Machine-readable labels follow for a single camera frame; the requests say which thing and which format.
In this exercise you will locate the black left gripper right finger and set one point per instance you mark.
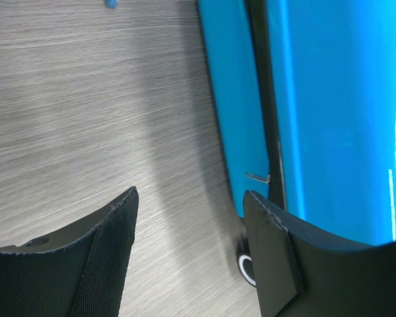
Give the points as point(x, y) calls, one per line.
point(302, 270)

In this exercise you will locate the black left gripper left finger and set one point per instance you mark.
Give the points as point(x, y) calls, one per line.
point(77, 270)

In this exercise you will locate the blue suitcase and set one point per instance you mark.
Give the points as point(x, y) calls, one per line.
point(305, 99)

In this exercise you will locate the marker pen blue cap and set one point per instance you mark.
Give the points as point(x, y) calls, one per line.
point(111, 4)

